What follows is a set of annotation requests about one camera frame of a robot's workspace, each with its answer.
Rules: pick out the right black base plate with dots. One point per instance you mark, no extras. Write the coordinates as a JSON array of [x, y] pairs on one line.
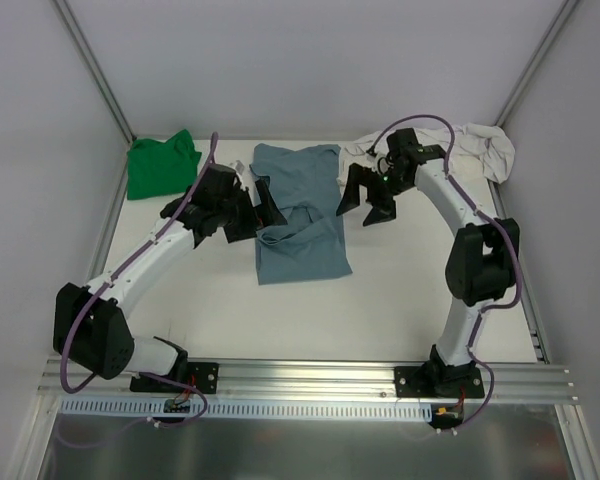
[[412, 382]]

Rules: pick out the aluminium frame post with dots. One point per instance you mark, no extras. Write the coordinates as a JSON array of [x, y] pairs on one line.
[[82, 45], [555, 28]]

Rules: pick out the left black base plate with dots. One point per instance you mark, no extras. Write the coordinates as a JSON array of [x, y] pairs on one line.
[[203, 376]]

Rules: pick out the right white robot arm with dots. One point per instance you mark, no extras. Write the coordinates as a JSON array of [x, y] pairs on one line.
[[482, 265]]

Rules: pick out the white t shirt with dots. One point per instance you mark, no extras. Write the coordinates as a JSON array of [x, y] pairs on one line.
[[488, 144]]

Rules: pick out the left aluminium frame post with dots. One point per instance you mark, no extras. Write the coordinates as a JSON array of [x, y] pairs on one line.
[[82, 45]]

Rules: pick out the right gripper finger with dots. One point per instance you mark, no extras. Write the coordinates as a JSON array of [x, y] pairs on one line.
[[379, 215], [357, 176]]

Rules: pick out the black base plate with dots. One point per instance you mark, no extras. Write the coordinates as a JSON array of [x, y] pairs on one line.
[[203, 376], [412, 382]]

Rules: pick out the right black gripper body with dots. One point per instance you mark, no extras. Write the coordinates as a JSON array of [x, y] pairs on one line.
[[377, 183]]

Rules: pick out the aluminium mounting rail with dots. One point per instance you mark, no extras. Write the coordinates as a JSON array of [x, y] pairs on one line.
[[524, 383]]

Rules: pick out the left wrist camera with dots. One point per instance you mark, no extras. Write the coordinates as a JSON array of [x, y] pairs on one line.
[[238, 166]]

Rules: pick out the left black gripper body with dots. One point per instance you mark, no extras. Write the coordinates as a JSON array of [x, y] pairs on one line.
[[247, 215]]

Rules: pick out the green t shirt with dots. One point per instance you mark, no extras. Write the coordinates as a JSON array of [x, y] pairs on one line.
[[161, 168]]

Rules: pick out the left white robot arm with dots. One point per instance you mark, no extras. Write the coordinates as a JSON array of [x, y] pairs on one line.
[[90, 322]]

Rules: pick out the blue t shirt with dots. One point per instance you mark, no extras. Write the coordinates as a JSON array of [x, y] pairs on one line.
[[311, 246]]

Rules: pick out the slotted white cable duct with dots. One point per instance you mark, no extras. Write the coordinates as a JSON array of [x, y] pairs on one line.
[[249, 409]]

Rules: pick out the right aluminium frame post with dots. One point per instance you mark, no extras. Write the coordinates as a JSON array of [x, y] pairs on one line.
[[555, 28]]

